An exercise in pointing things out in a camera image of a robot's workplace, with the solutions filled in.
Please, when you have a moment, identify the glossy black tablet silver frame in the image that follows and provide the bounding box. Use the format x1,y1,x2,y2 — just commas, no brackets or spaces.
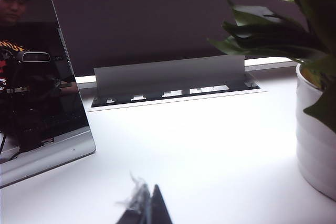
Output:
0,0,97,189

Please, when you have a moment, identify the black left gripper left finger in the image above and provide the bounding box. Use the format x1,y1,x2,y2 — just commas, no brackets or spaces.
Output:
115,170,152,224

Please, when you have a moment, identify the green leafy plant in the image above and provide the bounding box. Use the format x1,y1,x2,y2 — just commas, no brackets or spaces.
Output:
207,0,336,134

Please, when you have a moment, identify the recessed desk socket box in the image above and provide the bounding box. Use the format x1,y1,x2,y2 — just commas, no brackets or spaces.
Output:
88,71,268,112

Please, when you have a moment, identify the grey desk divider panel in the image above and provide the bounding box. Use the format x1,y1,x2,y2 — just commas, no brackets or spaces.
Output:
0,0,313,78

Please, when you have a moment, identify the white ribbed plant pot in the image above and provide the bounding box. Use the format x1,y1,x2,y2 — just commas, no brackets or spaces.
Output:
295,62,336,201

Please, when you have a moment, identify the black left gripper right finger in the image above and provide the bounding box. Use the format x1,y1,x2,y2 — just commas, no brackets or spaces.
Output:
151,184,174,224

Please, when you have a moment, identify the grey cable port lid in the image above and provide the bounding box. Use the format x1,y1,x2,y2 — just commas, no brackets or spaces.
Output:
93,55,245,97

